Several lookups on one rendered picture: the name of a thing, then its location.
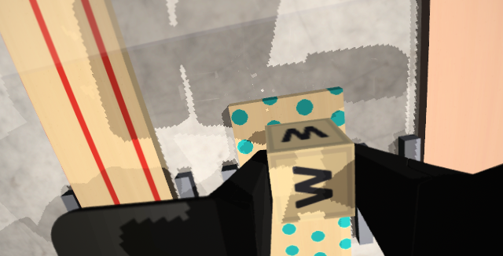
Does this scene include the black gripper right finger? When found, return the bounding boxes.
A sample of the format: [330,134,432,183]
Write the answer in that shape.
[354,143,503,256]

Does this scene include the tan wooden letter cube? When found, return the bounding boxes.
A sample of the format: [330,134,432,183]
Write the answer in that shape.
[265,118,355,225]

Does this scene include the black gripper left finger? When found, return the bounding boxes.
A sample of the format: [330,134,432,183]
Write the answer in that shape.
[51,149,273,256]

